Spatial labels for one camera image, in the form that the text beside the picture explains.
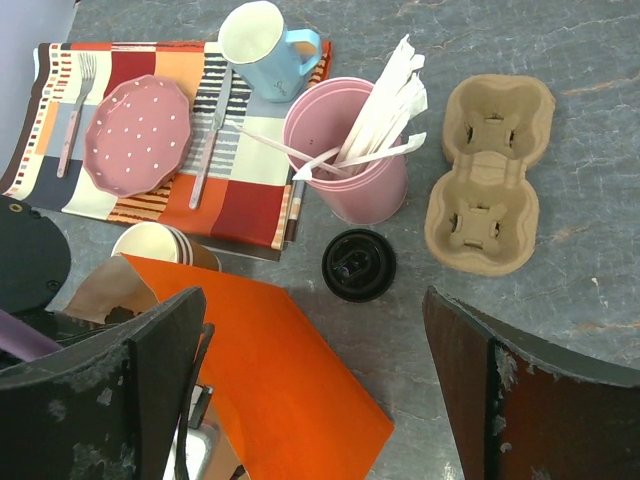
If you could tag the stack of paper cups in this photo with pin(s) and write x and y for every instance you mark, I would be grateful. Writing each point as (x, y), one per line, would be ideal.
(165, 243)

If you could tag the spare black cup lid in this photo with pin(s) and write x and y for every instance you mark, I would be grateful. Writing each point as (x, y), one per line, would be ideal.
(358, 265)

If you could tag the white plastic spoon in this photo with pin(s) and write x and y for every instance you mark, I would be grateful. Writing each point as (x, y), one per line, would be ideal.
(310, 163)

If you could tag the pink polka dot plate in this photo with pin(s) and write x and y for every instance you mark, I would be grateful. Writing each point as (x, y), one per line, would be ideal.
(139, 136)

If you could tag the pink utensil holder cup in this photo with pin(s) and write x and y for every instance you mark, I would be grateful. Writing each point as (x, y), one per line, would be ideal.
(321, 119)

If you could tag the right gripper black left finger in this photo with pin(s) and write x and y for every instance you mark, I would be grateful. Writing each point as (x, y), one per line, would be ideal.
(106, 407)

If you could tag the orange paper bag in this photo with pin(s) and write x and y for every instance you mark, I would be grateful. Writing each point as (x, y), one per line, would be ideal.
(287, 406)

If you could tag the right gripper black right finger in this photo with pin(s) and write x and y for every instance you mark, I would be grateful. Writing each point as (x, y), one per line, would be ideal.
(521, 407)

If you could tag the light blue mug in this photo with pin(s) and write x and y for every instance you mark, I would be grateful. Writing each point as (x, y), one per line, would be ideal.
(272, 59)

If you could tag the pink handled fork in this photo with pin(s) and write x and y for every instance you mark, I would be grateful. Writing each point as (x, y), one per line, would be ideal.
(87, 63)

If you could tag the pink handled knife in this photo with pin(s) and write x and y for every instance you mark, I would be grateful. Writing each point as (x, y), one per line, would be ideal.
(210, 140)

